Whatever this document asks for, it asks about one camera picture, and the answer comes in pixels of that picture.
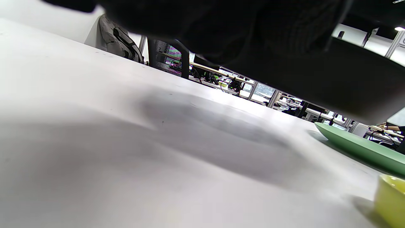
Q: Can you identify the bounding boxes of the light green plate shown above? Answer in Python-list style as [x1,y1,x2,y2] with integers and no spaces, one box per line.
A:
[315,122,405,176]

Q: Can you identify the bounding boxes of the black cast iron frying pan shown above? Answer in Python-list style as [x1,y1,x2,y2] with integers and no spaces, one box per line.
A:
[221,37,405,125]

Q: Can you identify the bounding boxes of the grey backpack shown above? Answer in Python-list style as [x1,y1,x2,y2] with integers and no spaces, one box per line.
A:
[98,14,146,64]

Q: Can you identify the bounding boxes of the person's left hand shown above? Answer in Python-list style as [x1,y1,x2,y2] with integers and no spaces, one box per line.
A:
[41,0,348,65]

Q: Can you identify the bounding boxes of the yellow measuring cup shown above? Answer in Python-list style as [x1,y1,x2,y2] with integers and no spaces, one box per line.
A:
[375,173,405,228]

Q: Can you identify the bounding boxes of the black mesh office chair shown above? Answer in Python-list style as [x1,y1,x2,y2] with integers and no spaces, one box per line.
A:
[147,36,190,80]

